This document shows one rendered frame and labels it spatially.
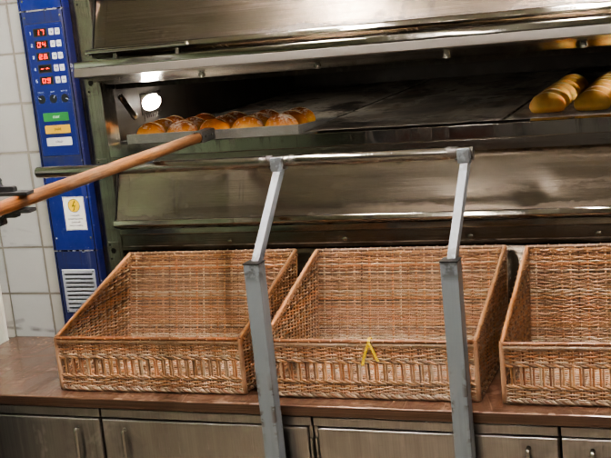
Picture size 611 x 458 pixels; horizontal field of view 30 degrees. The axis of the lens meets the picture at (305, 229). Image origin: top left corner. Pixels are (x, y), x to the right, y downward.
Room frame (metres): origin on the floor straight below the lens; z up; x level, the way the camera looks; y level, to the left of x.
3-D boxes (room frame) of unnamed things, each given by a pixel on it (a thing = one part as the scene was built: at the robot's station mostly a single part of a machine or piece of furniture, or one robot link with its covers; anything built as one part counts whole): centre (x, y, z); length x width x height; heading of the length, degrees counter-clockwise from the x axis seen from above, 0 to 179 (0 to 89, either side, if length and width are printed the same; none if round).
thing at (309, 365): (2.87, -0.20, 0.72); 0.56 x 0.49 x 0.28; 69
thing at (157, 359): (3.09, 0.37, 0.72); 0.56 x 0.49 x 0.28; 70
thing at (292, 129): (3.49, 0.19, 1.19); 0.55 x 0.36 x 0.03; 69
